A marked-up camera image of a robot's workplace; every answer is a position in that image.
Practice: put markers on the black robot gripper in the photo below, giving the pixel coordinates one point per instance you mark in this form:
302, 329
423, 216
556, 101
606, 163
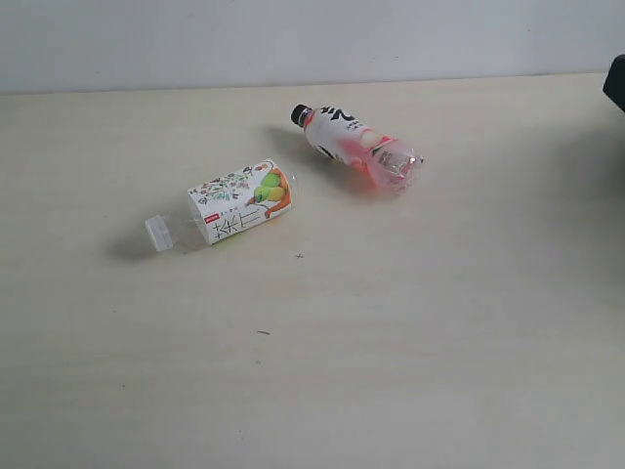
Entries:
614, 84

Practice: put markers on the pink peach drink bottle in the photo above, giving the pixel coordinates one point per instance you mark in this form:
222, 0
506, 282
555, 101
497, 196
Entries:
389, 163

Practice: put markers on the tea bottle with bird label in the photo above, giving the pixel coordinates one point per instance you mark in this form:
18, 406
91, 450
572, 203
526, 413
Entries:
225, 206

